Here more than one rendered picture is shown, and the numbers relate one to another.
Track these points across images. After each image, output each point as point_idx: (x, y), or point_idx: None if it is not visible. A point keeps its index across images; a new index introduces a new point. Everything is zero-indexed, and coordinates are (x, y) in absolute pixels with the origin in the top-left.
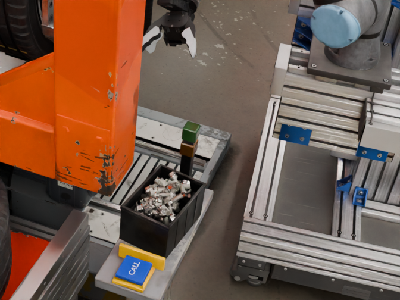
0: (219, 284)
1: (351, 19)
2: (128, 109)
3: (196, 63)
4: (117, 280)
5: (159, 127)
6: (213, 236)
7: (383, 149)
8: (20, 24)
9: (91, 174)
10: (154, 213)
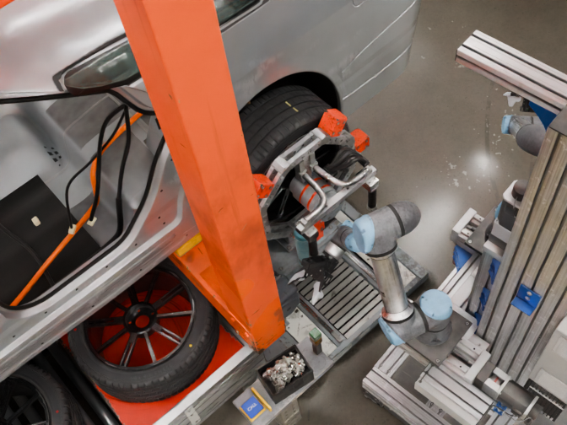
0: (355, 393)
1: (394, 337)
2: (268, 320)
3: (450, 182)
4: (241, 409)
5: None
6: (372, 353)
7: (427, 397)
8: None
9: (248, 341)
10: (272, 380)
